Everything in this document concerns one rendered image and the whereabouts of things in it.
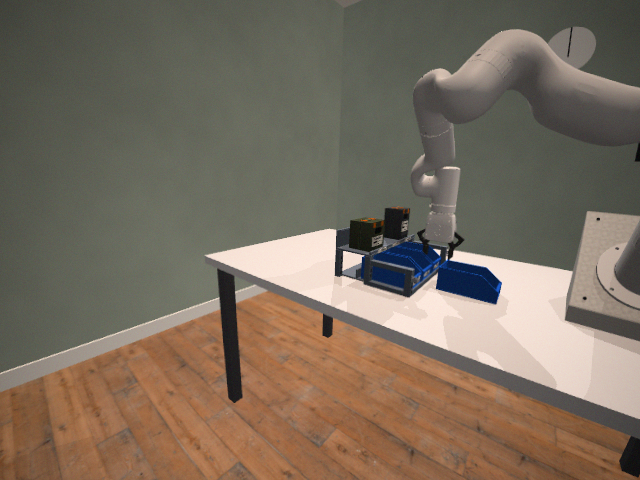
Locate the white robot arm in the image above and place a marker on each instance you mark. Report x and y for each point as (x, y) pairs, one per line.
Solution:
(574, 103)

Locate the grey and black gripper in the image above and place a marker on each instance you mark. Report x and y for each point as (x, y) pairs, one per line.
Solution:
(440, 228)

